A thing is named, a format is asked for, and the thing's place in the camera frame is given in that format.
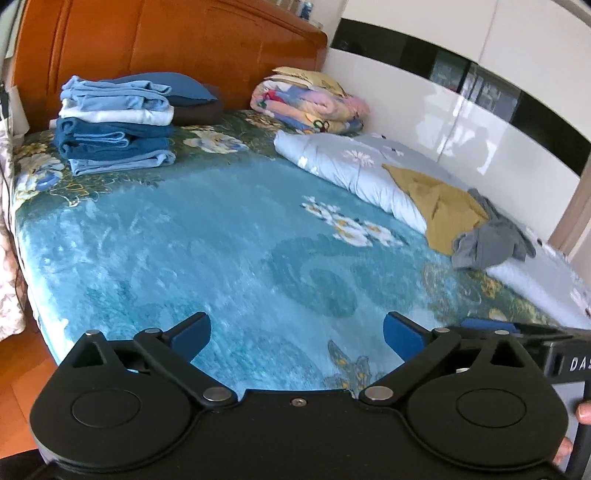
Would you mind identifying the light blue floral quilt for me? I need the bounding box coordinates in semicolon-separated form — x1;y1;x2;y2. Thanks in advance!
273;131;590;328

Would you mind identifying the wooden door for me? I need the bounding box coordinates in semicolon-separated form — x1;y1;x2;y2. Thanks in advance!
549;160;590;255

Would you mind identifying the light blue sweatshirt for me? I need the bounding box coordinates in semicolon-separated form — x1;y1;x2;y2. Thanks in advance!
60;76;171;112

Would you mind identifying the dark brown pillow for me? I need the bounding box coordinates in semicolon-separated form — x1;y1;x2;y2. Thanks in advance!
172;84;224;127

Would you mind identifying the beige pillow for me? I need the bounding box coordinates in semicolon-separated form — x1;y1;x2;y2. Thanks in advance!
270;67;346;97

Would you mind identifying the blue bottle on headboard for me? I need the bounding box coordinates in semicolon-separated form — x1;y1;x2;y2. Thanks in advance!
297;1;314;21

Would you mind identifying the white bedside object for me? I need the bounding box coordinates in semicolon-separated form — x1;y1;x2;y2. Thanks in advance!
7;86;30;136

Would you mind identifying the white folded shirt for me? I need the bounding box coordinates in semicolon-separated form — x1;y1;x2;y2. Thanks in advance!
58;100;174;126

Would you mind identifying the blue pillow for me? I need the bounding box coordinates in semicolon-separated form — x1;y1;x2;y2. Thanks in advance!
111;72;218;107

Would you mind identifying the light blue folded garment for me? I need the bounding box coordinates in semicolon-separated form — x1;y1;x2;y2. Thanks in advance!
69;150;176;176

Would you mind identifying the mustard yellow garment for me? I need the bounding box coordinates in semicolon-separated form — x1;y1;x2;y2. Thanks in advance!
382;164;488;256

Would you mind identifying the black charger with cable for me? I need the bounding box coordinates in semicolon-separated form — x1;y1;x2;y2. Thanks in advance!
0;82;10;120

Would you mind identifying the teal floral bed blanket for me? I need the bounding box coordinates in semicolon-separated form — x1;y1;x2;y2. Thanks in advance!
13;112;552;392

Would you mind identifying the white glossy wardrobe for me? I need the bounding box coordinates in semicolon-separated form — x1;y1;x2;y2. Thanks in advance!
325;1;590;241

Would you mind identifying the colourful folded blanket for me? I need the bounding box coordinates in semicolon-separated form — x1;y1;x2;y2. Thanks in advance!
250;80;370;134

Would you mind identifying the orange wooden headboard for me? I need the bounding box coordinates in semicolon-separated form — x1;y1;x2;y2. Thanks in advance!
10;0;328;131

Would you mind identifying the person's right hand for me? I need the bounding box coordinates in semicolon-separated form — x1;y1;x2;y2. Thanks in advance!
553;401;591;465

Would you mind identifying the grey garment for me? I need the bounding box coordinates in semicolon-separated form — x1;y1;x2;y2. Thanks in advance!
451;189;536;270

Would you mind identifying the dark blue folded garment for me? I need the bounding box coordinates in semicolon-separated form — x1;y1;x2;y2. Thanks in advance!
54;117;173;161

